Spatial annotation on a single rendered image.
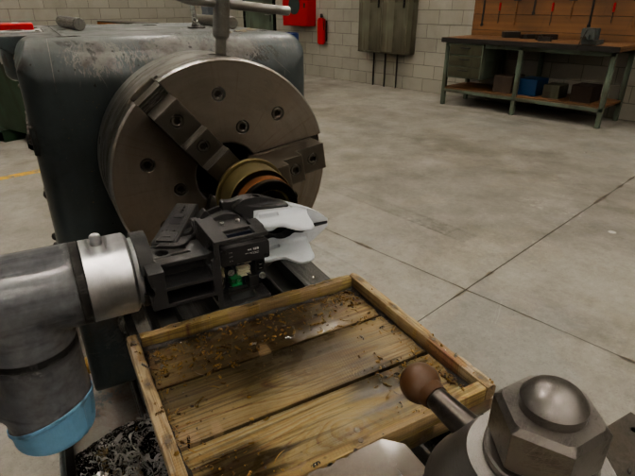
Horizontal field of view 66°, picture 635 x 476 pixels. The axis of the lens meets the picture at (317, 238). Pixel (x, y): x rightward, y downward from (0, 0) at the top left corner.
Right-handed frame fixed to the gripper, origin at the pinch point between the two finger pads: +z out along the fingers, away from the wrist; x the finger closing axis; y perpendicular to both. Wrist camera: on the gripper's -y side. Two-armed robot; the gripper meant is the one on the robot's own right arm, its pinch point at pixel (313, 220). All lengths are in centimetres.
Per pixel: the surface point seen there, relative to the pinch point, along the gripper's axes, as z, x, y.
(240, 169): -4.9, 4.2, -9.6
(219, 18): -1.6, 20.7, -23.0
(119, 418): -24, -54, -39
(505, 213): 237, -107, -164
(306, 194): 9.3, -4.8, -19.4
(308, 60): 453, -81, -858
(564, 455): -12.3, 9.6, 39.6
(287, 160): 3.3, 3.2, -13.4
